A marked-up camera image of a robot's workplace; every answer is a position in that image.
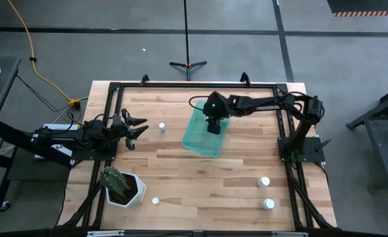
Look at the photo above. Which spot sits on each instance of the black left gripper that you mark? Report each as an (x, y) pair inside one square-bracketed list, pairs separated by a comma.
[(119, 135)]

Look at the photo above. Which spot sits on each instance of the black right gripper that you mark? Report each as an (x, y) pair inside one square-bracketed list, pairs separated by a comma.
[(216, 107)]

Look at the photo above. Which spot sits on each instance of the small translucent blue pill bottle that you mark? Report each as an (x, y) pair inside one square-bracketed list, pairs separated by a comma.
[(162, 127)]

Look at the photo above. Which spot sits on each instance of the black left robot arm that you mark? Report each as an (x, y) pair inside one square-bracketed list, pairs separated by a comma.
[(88, 136)]

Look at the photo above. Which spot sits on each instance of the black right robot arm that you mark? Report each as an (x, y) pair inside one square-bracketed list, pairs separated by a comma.
[(266, 102)]

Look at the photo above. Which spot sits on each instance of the teal mesh basket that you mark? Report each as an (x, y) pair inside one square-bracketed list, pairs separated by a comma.
[(197, 138)]

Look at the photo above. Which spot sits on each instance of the green cactus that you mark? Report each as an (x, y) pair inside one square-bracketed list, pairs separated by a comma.
[(113, 181)]

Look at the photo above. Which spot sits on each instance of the black tripod stand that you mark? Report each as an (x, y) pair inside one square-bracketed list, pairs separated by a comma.
[(188, 74)]

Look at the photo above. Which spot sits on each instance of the white geometric planter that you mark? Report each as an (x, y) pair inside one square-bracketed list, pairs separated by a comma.
[(137, 194)]

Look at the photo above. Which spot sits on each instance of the white cup right upper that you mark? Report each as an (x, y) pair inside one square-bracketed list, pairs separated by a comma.
[(263, 181)]

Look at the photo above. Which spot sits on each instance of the white printed label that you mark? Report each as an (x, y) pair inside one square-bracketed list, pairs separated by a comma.
[(63, 150)]

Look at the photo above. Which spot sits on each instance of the small white cup bottom left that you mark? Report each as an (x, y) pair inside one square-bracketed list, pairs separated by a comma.
[(155, 200)]

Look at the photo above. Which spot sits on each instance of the white paper sheet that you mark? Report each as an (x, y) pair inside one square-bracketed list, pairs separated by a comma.
[(57, 126)]

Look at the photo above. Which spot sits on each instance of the white cup right lower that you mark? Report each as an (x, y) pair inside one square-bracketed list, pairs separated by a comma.
[(268, 204)]

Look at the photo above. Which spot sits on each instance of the black mat with hazard stripes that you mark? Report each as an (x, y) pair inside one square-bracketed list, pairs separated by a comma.
[(361, 5)]

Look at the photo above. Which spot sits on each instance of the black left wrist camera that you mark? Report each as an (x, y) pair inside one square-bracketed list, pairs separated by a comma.
[(117, 120)]

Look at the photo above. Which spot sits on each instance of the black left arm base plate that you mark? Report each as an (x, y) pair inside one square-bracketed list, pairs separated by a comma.
[(95, 157)]

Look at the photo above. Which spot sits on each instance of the black aluminium table frame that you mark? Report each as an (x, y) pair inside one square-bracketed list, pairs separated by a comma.
[(180, 86)]

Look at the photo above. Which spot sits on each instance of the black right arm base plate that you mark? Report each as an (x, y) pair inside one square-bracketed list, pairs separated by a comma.
[(312, 148)]

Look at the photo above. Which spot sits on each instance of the silver metal bracket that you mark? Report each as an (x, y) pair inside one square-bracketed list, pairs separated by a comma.
[(289, 234), (104, 233)]

